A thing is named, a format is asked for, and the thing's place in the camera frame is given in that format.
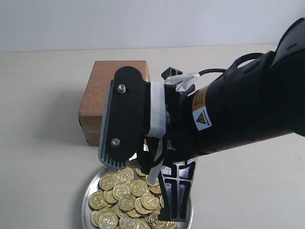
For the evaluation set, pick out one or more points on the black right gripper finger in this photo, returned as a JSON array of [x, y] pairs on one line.
[[176, 181]]

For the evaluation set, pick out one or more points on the gold dollar coin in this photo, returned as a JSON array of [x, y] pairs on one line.
[[126, 202], [107, 182], [120, 190], [138, 187], [97, 201], [125, 175], [107, 219], [149, 201], [155, 223]]

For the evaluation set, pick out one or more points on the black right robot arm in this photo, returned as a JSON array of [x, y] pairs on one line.
[[260, 96]]

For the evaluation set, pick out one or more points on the round silver metal plate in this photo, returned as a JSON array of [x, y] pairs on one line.
[[86, 210]]

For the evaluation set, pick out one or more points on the brown cardboard slotted box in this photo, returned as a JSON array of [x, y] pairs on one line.
[[95, 95]]

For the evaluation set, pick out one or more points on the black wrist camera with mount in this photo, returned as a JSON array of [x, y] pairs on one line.
[[135, 109]]

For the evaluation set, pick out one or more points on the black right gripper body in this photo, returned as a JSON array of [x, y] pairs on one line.
[[176, 143]]

